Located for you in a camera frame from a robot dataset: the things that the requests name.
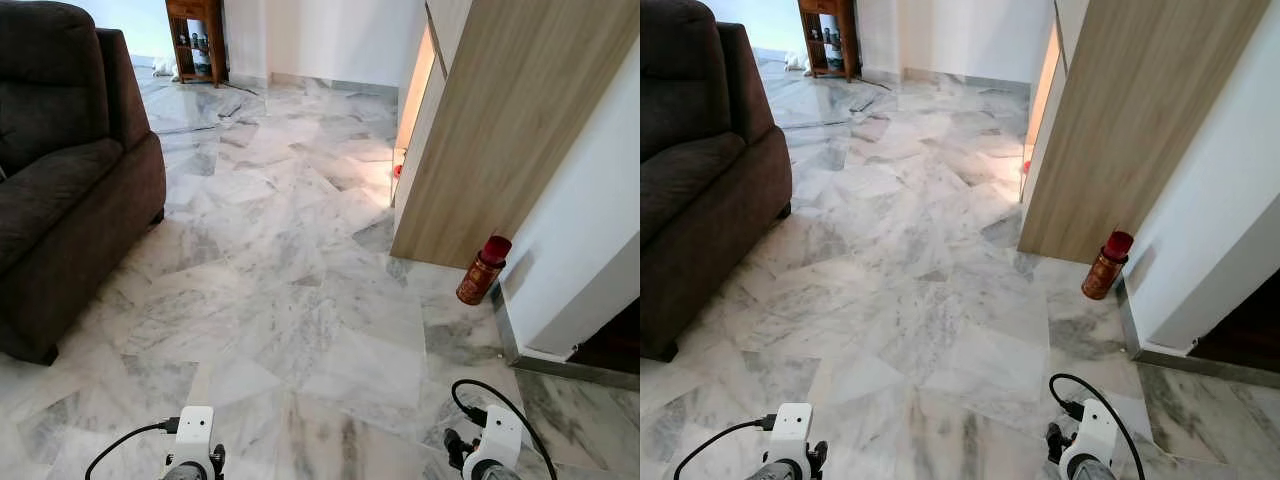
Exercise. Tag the grey metal door sill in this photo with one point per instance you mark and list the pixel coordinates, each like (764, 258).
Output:
(1135, 330)
(510, 335)

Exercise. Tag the red-lidded brown jar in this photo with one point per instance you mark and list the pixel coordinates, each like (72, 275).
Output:
(1104, 274)
(480, 278)

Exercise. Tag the dark brown fabric sofa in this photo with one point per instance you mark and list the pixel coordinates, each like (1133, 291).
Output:
(70, 190)
(700, 190)

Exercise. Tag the tall light wood cabinet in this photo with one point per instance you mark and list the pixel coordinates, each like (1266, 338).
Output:
(500, 130)
(1130, 130)

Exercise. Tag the white cloth bundle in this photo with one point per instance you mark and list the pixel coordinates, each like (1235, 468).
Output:
(164, 67)
(797, 62)

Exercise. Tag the small dark wooden shelf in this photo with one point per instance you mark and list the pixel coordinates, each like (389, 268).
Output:
(845, 35)
(212, 40)

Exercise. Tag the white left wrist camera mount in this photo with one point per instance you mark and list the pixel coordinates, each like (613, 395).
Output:
(194, 432)
(792, 430)

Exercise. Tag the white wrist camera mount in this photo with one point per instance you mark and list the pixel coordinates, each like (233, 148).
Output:
(194, 432)
(500, 435)
(792, 430)
(1097, 430)

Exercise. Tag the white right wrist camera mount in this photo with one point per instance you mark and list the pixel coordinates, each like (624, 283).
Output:
(1097, 430)
(500, 435)

